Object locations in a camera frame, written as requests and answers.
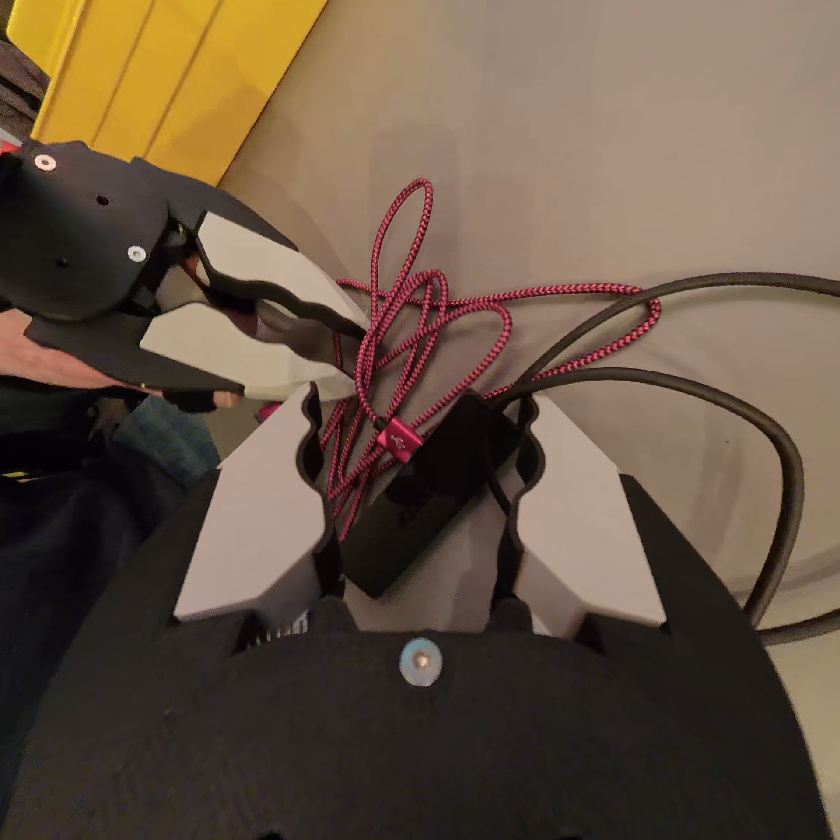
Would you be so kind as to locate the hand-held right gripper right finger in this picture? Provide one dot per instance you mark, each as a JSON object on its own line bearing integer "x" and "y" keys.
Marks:
{"x": 584, "y": 538}

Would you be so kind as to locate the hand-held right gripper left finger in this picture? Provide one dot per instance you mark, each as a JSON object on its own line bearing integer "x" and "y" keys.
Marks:
{"x": 256, "y": 525}

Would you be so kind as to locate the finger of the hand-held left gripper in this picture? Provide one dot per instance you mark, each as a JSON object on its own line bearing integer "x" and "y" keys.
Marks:
{"x": 275, "y": 269}
{"x": 210, "y": 354}

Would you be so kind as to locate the yellow plastic bin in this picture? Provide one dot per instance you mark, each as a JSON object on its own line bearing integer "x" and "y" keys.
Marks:
{"x": 164, "y": 79}

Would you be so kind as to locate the person's left hand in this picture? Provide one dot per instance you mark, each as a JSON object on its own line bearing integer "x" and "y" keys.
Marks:
{"x": 52, "y": 358}

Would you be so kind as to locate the person's blue jeans leg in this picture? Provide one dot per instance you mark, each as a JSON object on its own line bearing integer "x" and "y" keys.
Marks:
{"x": 164, "y": 439}

